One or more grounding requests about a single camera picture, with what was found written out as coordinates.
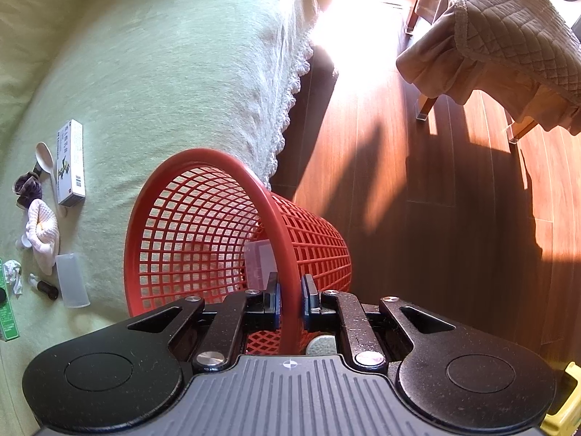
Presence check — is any yellow plastic stool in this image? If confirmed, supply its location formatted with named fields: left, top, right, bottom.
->
left=540, top=362, right=581, bottom=436

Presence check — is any translucent plastic box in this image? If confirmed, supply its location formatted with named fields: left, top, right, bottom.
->
left=244, top=237, right=279, bottom=291

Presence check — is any wooden spoon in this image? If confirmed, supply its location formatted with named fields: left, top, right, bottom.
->
left=35, top=142, right=69, bottom=218

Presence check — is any red mesh basket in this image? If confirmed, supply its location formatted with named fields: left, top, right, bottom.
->
left=123, top=148, right=352, bottom=356

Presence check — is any green box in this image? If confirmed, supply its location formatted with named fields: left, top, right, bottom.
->
left=0, top=258, right=21, bottom=342

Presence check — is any white medicine box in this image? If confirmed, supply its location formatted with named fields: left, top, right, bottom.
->
left=56, top=119, right=87, bottom=206

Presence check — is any round grey-green lid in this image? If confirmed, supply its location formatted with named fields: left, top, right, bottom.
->
left=305, top=334, right=337, bottom=356

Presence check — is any small dark bottle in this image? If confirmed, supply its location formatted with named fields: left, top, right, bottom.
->
left=28, top=274, right=60, bottom=300

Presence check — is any translucent plastic cup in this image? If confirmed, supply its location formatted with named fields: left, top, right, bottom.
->
left=54, top=253, right=90, bottom=310

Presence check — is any crumpled white tissue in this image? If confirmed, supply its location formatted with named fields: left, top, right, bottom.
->
left=4, top=259, right=24, bottom=298

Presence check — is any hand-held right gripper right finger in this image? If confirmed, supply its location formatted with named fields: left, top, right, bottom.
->
left=300, top=274, right=457, bottom=368

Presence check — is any purple sock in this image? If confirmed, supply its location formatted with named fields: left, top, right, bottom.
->
left=13, top=171, right=44, bottom=210

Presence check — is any quilted beige chair cover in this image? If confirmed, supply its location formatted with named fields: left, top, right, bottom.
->
left=396, top=0, right=581, bottom=136

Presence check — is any wooden chair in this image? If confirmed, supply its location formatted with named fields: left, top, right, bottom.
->
left=405, top=0, right=536, bottom=146

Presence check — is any white knitted cloth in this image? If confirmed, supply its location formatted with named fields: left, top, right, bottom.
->
left=24, top=199, right=61, bottom=277

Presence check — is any green sofa blanket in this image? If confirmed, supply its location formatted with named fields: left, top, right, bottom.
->
left=0, top=0, right=334, bottom=436

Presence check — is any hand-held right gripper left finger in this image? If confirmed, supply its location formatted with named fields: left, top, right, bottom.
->
left=127, top=272, right=282, bottom=373

